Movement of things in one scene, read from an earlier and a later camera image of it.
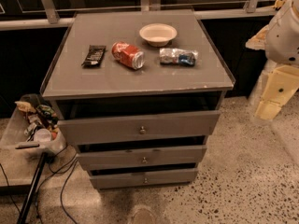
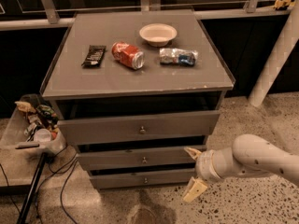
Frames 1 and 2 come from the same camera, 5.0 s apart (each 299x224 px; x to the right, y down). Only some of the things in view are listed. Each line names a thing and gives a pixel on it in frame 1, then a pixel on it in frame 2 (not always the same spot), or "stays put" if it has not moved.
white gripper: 282,36 -> 203,166
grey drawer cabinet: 135,93 stays put
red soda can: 128,55 stays put
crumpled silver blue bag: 172,56 stays put
